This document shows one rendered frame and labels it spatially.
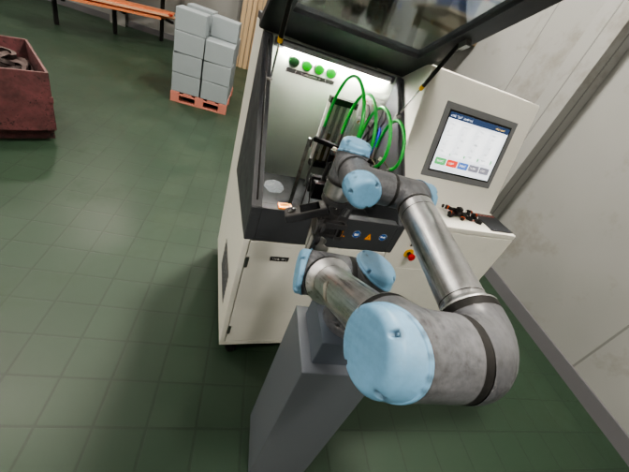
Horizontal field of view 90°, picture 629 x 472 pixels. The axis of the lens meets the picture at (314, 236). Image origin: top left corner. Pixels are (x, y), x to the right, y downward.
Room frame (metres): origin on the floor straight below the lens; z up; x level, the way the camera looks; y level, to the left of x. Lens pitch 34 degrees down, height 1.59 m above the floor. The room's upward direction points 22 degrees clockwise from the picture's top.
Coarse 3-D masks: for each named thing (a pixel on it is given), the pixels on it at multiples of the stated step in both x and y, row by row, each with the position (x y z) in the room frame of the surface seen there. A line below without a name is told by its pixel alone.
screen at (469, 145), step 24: (456, 120) 1.67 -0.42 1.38; (480, 120) 1.74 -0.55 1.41; (504, 120) 1.81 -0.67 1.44; (432, 144) 1.61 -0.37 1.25; (456, 144) 1.68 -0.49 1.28; (480, 144) 1.75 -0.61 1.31; (504, 144) 1.82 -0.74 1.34; (432, 168) 1.61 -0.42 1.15; (456, 168) 1.68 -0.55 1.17; (480, 168) 1.75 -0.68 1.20
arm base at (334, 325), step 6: (324, 312) 0.66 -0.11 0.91; (330, 312) 0.64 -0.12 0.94; (324, 318) 0.64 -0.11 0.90; (330, 318) 0.63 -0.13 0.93; (336, 318) 0.62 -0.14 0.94; (330, 324) 0.62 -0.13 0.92; (336, 324) 0.62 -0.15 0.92; (342, 324) 0.62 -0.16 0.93; (330, 330) 0.61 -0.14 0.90; (336, 330) 0.61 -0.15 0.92; (342, 330) 0.61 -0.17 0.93; (342, 336) 0.60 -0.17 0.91
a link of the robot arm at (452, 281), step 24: (408, 192) 0.65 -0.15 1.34; (432, 192) 0.69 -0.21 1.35; (408, 216) 0.59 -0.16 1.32; (432, 216) 0.58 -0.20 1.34; (432, 240) 0.52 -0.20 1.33; (432, 264) 0.47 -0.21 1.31; (456, 264) 0.46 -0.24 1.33; (432, 288) 0.44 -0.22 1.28; (456, 288) 0.41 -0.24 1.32; (480, 288) 0.42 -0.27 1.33; (456, 312) 0.37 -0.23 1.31; (480, 312) 0.36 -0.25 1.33; (504, 312) 0.38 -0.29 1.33; (504, 336) 0.32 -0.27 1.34; (504, 360) 0.29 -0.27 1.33; (504, 384) 0.27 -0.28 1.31
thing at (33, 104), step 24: (0, 48) 2.47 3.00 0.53; (24, 48) 2.74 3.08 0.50; (0, 72) 2.04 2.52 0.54; (24, 72) 2.15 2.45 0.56; (0, 96) 2.01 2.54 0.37; (24, 96) 2.12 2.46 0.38; (48, 96) 2.24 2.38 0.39; (0, 120) 1.98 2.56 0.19; (24, 120) 2.10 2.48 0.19; (48, 120) 2.22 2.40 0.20
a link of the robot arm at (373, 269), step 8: (360, 256) 0.67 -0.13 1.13; (368, 256) 0.69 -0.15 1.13; (376, 256) 0.71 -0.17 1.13; (352, 264) 0.64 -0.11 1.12; (360, 264) 0.64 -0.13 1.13; (368, 264) 0.65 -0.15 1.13; (376, 264) 0.67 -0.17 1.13; (384, 264) 0.69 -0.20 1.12; (360, 272) 0.63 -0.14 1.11; (368, 272) 0.63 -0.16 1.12; (376, 272) 0.64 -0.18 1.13; (384, 272) 0.65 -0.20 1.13; (392, 272) 0.67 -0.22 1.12; (360, 280) 0.62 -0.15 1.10; (368, 280) 0.62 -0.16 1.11; (376, 280) 0.62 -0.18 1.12; (384, 280) 0.63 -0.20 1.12; (392, 280) 0.64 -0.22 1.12; (376, 288) 0.62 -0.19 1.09; (384, 288) 0.63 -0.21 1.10
